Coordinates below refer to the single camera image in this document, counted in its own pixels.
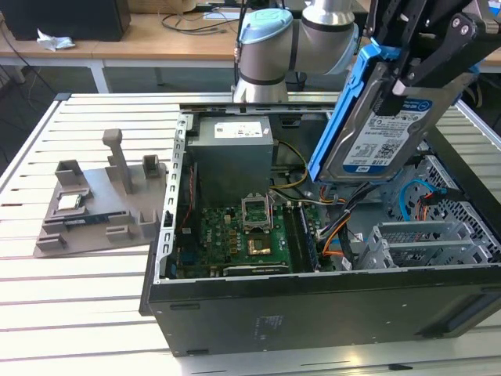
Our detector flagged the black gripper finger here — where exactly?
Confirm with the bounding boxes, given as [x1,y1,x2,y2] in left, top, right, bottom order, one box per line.
[366,0,416,78]
[378,13,501,115]

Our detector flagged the hard disk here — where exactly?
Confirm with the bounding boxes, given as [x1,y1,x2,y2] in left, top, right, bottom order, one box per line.
[307,37,481,185]

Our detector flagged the grey metal disk bay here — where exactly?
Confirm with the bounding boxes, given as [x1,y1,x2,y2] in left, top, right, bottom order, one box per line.
[354,219,492,271]

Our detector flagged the black mesh waste bin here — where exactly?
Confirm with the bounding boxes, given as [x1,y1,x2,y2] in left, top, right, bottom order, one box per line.
[287,71,308,92]

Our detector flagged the grey power supply unit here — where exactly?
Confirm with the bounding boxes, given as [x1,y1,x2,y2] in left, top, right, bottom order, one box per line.
[186,115,275,208]

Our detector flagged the metal socket cover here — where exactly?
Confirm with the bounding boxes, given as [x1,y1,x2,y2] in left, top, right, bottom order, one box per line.
[240,194,273,232]

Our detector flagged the RAM stick with blue label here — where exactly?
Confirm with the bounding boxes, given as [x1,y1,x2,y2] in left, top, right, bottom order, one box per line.
[299,204,321,272]

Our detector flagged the black RAM slot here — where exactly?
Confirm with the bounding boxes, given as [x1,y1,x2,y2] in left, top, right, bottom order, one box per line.
[282,203,305,274]

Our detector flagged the long wooden desk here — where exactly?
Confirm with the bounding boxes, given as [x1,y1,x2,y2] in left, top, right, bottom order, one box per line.
[0,11,501,95]

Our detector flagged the CPU socket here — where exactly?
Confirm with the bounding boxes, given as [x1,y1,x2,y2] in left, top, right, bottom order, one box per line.
[246,233,273,255]

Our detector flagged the green motherboard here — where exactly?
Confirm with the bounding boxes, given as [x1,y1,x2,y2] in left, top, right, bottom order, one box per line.
[174,187,337,277]

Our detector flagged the black graphics card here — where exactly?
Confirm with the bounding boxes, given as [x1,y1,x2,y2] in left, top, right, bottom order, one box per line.
[222,264,293,277]

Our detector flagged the black PC case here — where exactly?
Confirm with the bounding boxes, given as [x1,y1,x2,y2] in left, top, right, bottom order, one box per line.
[139,92,501,357]

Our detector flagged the large black computer tower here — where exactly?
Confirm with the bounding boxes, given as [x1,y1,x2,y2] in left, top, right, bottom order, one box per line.
[0,0,132,42]

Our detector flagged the grey parts rack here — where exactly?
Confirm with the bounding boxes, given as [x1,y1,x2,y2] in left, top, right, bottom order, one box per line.
[34,128,170,259]

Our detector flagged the crumpled white wrapper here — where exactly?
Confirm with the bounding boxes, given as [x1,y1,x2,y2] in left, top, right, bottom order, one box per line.
[36,27,76,52]

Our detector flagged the dark blue RAM stick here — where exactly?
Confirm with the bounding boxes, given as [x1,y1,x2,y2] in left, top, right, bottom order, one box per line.
[64,214,109,226]

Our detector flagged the silver CPU chip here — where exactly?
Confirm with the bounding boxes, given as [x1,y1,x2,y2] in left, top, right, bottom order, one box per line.
[57,194,86,212]

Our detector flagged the blue data wire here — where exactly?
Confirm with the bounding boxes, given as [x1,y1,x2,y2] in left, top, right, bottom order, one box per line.
[398,178,447,232]

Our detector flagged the orange and red wire bundle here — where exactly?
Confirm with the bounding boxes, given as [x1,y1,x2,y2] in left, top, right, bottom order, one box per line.
[415,194,435,226]

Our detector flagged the yellow wire bundle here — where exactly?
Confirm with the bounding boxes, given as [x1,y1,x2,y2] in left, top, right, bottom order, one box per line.
[273,139,310,189]

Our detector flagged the black sleeved cable bundle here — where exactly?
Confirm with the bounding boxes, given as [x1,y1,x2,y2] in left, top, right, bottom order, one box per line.
[319,155,426,242]

